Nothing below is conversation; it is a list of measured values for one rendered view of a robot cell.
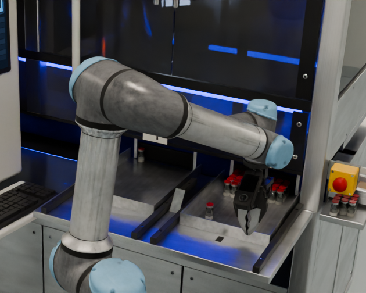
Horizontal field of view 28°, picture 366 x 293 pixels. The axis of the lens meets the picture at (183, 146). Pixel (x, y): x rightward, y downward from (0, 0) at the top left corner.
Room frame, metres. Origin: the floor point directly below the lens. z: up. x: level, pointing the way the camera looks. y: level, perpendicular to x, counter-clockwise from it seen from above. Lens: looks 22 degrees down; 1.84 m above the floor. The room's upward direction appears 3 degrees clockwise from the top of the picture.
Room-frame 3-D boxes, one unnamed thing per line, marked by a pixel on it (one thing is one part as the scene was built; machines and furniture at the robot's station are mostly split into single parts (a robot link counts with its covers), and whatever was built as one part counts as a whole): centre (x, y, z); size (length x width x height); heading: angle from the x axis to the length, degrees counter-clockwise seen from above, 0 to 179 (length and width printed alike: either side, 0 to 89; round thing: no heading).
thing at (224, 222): (1.90, -0.19, 0.90); 0.34 x 0.26 x 0.04; 157
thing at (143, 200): (2.03, 0.12, 0.90); 0.34 x 0.26 x 0.04; 157
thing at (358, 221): (1.94, -0.50, 0.87); 0.14 x 0.13 x 0.02; 157
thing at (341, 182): (1.87, -0.45, 0.99); 0.04 x 0.04 x 0.04; 67
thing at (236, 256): (1.90, -0.01, 0.87); 0.70 x 0.48 x 0.02; 67
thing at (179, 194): (1.83, 0.03, 0.91); 0.14 x 0.03 x 0.06; 157
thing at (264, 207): (1.70, -0.20, 0.99); 0.05 x 0.02 x 0.09; 67
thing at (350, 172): (1.91, -0.47, 0.99); 0.08 x 0.07 x 0.07; 157
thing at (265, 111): (1.73, -0.19, 1.21); 0.09 x 0.08 x 0.11; 129
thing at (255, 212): (1.72, -0.21, 0.95); 0.06 x 0.03 x 0.09; 157
